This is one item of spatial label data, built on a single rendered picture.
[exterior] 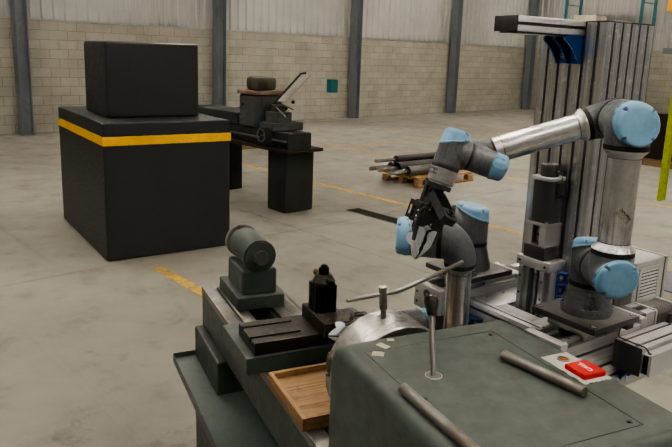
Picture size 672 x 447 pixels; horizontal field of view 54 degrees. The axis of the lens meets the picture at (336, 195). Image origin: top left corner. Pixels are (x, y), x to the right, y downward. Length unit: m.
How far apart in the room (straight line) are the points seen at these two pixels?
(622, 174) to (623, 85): 0.50
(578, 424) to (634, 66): 1.35
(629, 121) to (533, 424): 0.88
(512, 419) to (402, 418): 0.20
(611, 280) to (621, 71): 0.71
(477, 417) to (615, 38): 1.36
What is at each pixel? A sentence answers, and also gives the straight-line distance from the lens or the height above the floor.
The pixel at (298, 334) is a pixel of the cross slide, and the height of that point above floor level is 0.97.
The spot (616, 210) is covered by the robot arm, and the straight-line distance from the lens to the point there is 1.94.
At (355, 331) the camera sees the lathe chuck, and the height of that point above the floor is 1.21.
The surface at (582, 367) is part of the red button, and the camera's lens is 1.55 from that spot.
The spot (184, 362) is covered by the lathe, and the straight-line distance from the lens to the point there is 3.12.
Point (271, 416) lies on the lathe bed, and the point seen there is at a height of 0.75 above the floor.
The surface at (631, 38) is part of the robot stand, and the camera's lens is 2.35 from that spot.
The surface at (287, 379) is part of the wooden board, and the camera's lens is 2.20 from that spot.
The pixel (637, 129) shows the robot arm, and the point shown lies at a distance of 1.89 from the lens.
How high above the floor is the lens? 1.90
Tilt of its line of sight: 12 degrees down
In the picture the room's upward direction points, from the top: 2 degrees clockwise
